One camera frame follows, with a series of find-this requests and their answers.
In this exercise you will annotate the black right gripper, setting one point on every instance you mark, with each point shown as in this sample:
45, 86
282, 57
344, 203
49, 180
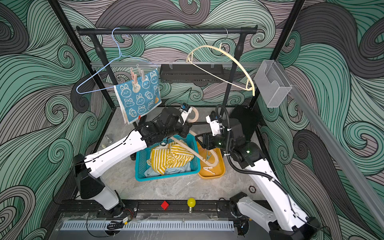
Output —
208, 138

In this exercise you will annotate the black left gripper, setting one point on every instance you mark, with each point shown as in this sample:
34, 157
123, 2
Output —
184, 128

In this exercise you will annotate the white clothespin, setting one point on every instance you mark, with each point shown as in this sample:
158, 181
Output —
209, 170

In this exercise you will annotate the yellow striped towel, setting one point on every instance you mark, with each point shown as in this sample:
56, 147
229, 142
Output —
171, 155

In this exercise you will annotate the light blue terry towel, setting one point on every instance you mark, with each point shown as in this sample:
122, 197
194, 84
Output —
150, 172

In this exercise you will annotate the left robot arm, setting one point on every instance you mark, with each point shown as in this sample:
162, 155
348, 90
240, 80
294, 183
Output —
89, 169

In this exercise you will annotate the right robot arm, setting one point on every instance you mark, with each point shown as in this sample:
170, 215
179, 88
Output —
283, 220

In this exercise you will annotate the orange plastic tray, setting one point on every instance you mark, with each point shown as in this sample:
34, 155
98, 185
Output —
220, 169

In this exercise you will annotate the teal plastic basket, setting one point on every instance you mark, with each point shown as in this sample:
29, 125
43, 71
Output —
143, 155

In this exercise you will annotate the blue rabbit print towel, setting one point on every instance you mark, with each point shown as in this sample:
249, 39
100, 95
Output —
138, 99

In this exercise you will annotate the yellow ball knob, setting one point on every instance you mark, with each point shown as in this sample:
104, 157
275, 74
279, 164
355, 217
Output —
191, 202

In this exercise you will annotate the round floor marker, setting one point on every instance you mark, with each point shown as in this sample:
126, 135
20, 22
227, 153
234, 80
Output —
252, 189

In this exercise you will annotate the grey clothespin on blue towel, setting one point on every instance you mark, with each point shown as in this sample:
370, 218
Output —
141, 72

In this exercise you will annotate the pink clothespin on blue towel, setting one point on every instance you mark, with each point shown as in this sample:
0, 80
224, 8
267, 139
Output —
135, 81

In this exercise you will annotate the silver chess pawn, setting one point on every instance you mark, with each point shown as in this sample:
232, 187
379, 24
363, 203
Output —
109, 139

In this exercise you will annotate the red diamond marker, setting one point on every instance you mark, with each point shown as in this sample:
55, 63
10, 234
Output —
164, 205

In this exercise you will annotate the black clothes rack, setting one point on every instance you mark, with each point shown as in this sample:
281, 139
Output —
168, 30

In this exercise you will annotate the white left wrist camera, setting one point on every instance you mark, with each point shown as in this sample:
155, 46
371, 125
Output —
185, 110

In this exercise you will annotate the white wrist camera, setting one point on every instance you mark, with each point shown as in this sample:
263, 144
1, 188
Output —
185, 110
215, 123

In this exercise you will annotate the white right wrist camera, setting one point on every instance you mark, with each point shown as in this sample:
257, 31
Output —
215, 123

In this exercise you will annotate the white slotted cable duct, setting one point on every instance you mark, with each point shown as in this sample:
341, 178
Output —
157, 225

